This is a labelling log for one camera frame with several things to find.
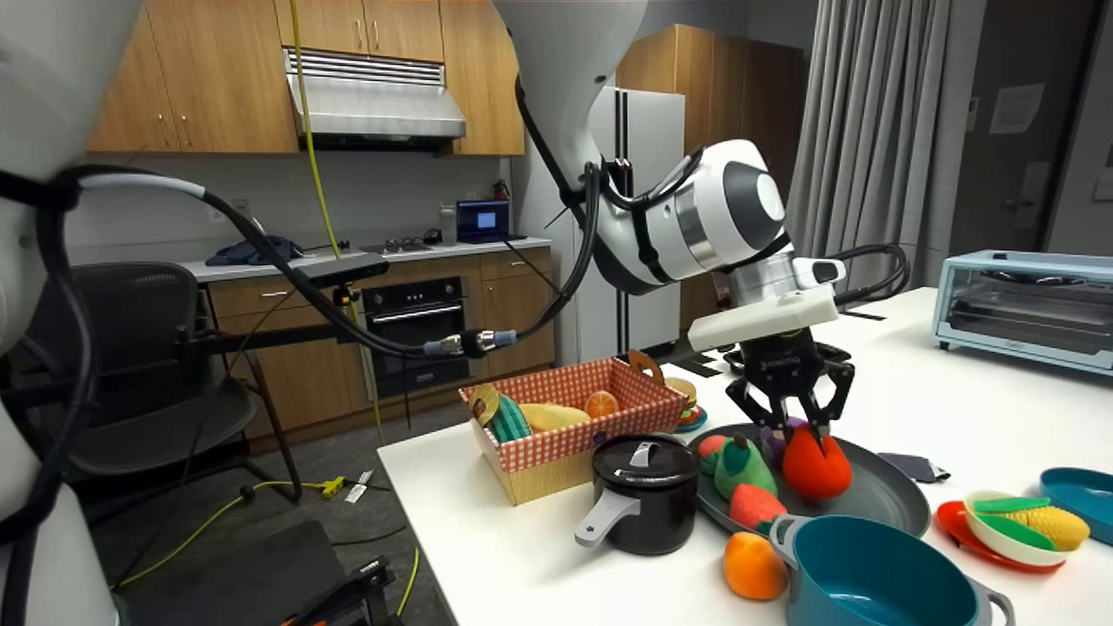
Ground orange slice toy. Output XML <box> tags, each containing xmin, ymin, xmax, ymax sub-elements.
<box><xmin>582</xmin><ymin>385</ymin><xmax>623</xmax><ymax>421</ymax></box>

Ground black lid grey knob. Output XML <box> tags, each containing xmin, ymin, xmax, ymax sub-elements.
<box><xmin>588</xmin><ymin>430</ymin><xmax>704</xmax><ymax>491</ymax></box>

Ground black camera stand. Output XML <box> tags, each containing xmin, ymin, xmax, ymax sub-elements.
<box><xmin>172</xmin><ymin>253</ymin><xmax>398</xmax><ymax>491</ymax></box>

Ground pineapple slice toy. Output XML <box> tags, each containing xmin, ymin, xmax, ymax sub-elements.
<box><xmin>468</xmin><ymin>384</ymin><xmax>506</xmax><ymax>428</ymax></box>

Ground red orange plush toy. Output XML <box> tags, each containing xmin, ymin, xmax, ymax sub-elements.
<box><xmin>727</xmin><ymin>480</ymin><xmax>790</xmax><ymax>535</ymax></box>

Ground red apple plush toy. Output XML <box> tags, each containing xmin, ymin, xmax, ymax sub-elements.
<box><xmin>778</xmin><ymin>421</ymin><xmax>855</xmax><ymax>509</ymax></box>

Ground grey curtain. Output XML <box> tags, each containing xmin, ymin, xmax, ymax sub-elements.
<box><xmin>786</xmin><ymin>0</ymin><xmax>954</xmax><ymax>294</ymax></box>

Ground small device blue screen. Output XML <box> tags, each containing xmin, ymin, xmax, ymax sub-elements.
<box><xmin>454</xmin><ymin>200</ymin><xmax>516</xmax><ymax>245</ymax></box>

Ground steel range hood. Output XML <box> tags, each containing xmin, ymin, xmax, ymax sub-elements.
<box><xmin>282</xmin><ymin>47</ymin><xmax>470</xmax><ymax>152</ymax></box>

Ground teal plate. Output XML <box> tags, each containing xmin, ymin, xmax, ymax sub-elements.
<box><xmin>1038</xmin><ymin>463</ymin><xmax>1113</xmax><ymax>550</ymax></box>

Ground light blue toaster oven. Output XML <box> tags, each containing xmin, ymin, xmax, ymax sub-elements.
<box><xmin>931</xmin><ymin>248</ymin><xmax>1113</xmax><ymax>378</ymax></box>

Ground black office chair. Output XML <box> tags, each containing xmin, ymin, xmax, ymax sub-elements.
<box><xmin>27</xmin><ymin>258</ymin><xmax>308</xmax><ymax>503</ymax></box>

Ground wooden cabinets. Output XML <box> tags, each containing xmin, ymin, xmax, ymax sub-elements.
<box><xmin>85</xmin><ymin>0</ymin><xmax>532</xmax><ymax>161</ymax></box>
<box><xmin>204</xmin><ymin>248</ymin><xmax>560</xmax><ymax>445</ymax></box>

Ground orange fruit plush toy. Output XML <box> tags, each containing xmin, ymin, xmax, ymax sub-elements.
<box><xmin>721</xmin><ymin>530</ymin><xmax>793</xmax><ymax>604</ymax></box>

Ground blue cloth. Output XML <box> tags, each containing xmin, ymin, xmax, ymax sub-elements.
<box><xmin>204</xmin><ymin>232</ymin><xmax>308</xmax><ymax>271</ymax></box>

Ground black built-in oven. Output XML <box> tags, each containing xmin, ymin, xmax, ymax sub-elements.
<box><xmin>361</xmin><ymin>274</ymin><xmax>472</xmax><ymax>401</ymax></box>

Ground red checkered basket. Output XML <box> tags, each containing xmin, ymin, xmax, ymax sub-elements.
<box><xmin>456</xmin><ymin>354</ymin><xmax>689</xmax><ymax>509</ymax></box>

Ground dark grey frying pan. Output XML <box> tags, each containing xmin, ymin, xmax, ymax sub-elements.
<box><xmin>689</xmin><ymin>426</ymin><xmax>954</xmax><ymax>540</ymax></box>

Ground thick black robot hose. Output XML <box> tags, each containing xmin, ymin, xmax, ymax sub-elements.
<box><xmin>0</xmin><ymin>161</ymin><xmax>607</xmax><ymax>626</ymax></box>

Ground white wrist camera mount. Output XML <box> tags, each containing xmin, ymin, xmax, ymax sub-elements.
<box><xmin>687</xmin><ymin>278</ymin><xmax>845</xmax><ymax>354</ymax></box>

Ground teal striped plush toy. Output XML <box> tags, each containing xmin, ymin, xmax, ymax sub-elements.
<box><xmin>484</xmin><ymin>393</ymin><xmax>536</xmax><ymax>445</ymax></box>

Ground black equipment base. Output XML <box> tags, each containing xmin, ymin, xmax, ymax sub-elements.
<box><xmin>115</xmin><ymin>518</ymin><xmax>404</xmax><ymax>626</ymax></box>

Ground hanging yellow cord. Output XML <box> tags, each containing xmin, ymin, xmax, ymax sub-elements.
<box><xmin>286</xmin><ymin>0</ymin><xmax>385</xmax><ymax>430</ymax></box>

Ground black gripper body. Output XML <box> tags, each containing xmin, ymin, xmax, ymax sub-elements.
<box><xmin>741</xmin><ymin>331</ymin><xmax>833</xmax><ymax>398</ymax></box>

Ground teal pot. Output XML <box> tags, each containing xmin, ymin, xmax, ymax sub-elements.
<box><xmin>765</xmin><ymin>515</ymin><xmax>1018</xmax><ymax>626</ymax></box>

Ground yellow corn plush toy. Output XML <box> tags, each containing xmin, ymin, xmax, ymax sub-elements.
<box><xmin>1010</xmin><ymin>503</ymin><xmax>1091</xmax><ymax>557</ymax></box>

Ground wooden upper cabinets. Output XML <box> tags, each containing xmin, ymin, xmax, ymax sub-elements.
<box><xmin>85</xmin><ymin>0</ymin><xmax>532</xmax><ymax>161</ymax></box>

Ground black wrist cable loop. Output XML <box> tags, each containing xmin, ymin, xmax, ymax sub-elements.
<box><xmin>833</xmin><ymin>239</ymin><xmax>915</xmax><ymax>324</ymax></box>

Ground small red plush toy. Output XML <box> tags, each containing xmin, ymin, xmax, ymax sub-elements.
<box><xmin>694</xmin><ymin>430</ymin><xmax>733</xmax><ymax>467</ymax></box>

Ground green plush toy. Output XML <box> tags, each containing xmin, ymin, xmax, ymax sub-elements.
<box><xmin>709</xmin><ymin>430</ymin><xmax>782</xmax><ymax>503</ymax></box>

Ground wooden pantry cabinet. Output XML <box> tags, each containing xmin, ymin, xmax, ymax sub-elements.
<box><xmin>618</xmin><ymin>22</ymin><xmax>811</xmax><ymax>326</ymax></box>

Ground brown curved toy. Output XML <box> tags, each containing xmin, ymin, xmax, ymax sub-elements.
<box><xmin>625</xmin><ymin>348</ymin><xmax>673</xmax><ymax>393</ymax></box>

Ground white paper notice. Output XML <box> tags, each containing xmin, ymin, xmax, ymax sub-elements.
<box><xmin>989</xmin><ymin>79</ymin><xmax>1047</xmax><ymax>135</ymax></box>

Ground black saucepan grey handle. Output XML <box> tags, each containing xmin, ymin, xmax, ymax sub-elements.
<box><xmin>570</xmin><ymin>430</ymin><xmax>704</xmax><ymax>560</ymax></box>

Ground yellow floor cable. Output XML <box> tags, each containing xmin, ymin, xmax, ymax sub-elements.
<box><xmin>115</xmin><ymin>471</ymin><xmax>426</xmax><ymax>619</ymax></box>

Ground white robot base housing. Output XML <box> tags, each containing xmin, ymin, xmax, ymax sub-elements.
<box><xmin>0</xmin><ymin>0</ymin><xmax>146</xmax><ymax>626</ymax></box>

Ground wooden lower cabinets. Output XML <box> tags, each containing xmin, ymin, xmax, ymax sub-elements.
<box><xmin>204</xmin><ymin>248</ymin><xmax>560</xmax><ymax>445</ymax></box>

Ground grey kitchen countertop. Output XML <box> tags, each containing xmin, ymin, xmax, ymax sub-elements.
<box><xmin>185</xmin><ymin>237</ymin><xmax>554</xmax><ymax>285</ymax></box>

